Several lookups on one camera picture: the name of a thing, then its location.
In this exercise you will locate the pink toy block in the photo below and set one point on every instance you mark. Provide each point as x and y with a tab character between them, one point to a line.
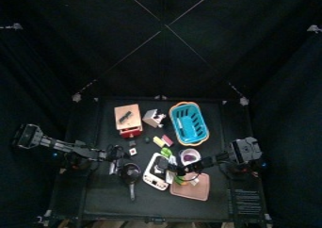
167	140

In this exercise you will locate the wooden toy oven red drawer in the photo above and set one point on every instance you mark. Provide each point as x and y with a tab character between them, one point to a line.
128	120

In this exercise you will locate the white toy bowl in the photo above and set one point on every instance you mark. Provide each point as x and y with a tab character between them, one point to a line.
190	156

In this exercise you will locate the small white toy piece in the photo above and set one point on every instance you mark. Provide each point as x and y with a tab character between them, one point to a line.
194	182

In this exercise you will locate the purple toy food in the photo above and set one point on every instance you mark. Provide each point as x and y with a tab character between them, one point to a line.
190	158

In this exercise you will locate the white pink toy box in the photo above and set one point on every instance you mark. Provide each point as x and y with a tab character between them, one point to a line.
152	117

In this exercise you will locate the black toy frying pan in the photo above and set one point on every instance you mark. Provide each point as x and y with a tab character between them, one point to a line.
130	175

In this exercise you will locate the printed label sticker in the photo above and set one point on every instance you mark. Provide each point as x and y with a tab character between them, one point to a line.
246	202

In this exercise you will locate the white toy stove black top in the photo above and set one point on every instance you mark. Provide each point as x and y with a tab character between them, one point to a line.
151	176

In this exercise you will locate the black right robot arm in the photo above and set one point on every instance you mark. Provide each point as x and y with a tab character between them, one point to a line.
243	150

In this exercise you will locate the metal frame clamp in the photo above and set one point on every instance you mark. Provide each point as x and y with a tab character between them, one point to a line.
43	218
15	26
313	28
76	97
243	100
159	97

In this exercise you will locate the small dark green toy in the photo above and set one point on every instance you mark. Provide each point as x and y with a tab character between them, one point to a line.
147	140

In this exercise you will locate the small grey toy piece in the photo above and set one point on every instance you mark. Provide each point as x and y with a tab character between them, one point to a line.
132	143

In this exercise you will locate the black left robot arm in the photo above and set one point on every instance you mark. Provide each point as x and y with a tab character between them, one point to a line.
63	146

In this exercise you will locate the pink cutting board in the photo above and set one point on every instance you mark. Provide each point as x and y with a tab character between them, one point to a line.
192	191

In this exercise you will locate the green lime toy slice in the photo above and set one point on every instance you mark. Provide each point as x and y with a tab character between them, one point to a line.
166	151

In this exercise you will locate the white sushi with red centre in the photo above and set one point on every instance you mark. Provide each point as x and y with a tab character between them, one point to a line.
132	151

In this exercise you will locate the blue basket orange rim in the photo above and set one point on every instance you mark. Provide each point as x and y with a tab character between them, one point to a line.
188	125

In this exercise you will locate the yellow toy block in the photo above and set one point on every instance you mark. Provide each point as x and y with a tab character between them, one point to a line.
159	141

